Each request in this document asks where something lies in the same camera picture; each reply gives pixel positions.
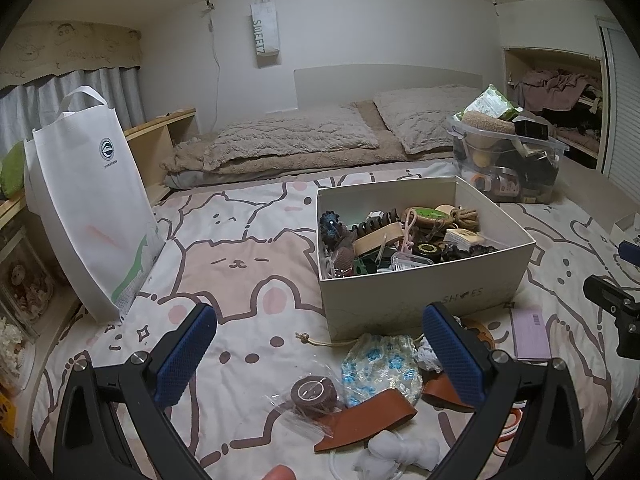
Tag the beige loofah sponge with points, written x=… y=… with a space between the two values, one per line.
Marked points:
x=487 y=122

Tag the clear plastic container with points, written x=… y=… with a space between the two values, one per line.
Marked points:
x=407 y=261

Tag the wooden bedside shelf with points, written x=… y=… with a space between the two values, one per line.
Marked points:
x=150 y=140

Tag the brown tape roll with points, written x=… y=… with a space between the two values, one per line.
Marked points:
x=315 y=396

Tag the small white box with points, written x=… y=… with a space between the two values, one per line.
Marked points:
x=627 y=227

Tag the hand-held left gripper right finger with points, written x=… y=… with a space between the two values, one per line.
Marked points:
x=452 y=355

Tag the black box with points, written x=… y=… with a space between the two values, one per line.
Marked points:
x=532 y=127

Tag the round wooden lid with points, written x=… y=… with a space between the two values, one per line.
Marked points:
x=445 y=208

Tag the printed bear bed sheet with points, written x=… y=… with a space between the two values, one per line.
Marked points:
x=225 y=270

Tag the green plush cushion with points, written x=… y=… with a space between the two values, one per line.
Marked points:
x=11 y=172

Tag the wall closet niche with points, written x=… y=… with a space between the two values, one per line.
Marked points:
x=515 y=60

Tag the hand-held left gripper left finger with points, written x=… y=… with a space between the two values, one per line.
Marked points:
x=185 y=355

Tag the grey curtain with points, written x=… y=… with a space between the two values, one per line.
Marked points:
x=30 y=110

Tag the beige printed valance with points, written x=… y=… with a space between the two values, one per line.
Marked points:
x=70 y=47

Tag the patterned storage box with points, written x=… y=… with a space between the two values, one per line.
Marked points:
x=25 y=285

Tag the white hanging paper bag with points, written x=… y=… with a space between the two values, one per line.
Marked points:
x=264 y=30

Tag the white gauze cloth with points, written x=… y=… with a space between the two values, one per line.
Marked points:
x=400 y=450

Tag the white plastic tube loop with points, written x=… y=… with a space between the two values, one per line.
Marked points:
x=334 y=462

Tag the purple booklet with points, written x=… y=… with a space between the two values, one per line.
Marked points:
x=531 y=335

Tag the person's left hand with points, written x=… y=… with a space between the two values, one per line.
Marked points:
x=279 y=474

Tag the brown hair claw clip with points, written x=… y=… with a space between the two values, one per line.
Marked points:
x=375 y=221

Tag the tissue pack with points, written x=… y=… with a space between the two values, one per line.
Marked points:
x=465 y=237

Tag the pile of clothes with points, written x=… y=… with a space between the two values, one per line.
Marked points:
x=555 y=90

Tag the white tote bag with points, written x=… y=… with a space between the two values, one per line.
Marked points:
x=90 y=200

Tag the beige pillows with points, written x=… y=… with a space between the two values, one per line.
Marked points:
x=280 y=167

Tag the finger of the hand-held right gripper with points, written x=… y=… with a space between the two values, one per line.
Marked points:
x=612 y=295
x=630 y=251

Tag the panda cork coaster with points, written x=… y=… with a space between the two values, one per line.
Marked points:
x=482 y=335

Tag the beige fluffy pillow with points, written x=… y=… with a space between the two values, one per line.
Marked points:
x=425 y=115
x=290 y=135

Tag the red label jar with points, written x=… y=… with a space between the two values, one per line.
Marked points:
x=506 y=187

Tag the green wet wipes pack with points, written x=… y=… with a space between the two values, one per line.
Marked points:
x=492 y=102

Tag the white cardboard shoe box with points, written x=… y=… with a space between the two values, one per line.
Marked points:
x=400 y=305

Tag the white louvred door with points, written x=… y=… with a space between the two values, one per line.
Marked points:
x=622 y=110

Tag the clear plastic storage bin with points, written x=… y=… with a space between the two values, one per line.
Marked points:
x=542 y=175

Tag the brown leather piece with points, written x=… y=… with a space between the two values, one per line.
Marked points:
x=442 y=392
x=370 y=417

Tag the dark crochet flower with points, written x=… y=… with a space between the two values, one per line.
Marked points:
x=332 y=227

